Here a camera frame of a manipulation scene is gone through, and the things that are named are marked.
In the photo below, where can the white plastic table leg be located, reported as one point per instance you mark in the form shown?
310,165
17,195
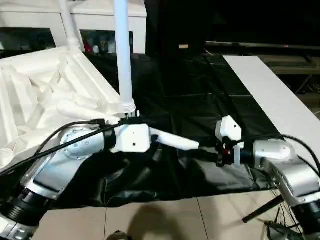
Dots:
123,50
69,25
175,140

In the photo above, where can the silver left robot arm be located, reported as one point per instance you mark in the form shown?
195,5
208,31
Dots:
60,165

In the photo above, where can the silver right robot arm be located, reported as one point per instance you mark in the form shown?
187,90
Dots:
290,170

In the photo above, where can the black work mat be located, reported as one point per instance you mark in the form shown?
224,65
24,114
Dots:
190,100

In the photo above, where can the black stand leg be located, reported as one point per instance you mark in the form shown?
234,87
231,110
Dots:
262,209

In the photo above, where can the flat white board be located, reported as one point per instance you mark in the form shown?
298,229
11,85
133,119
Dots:
270,95

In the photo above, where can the small yellow tag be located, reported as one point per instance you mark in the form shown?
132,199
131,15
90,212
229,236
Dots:
183,46

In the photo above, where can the red can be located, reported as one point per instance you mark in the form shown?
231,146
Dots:
88,48

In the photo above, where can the white cabinet with glass doors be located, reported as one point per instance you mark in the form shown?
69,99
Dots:
30,17

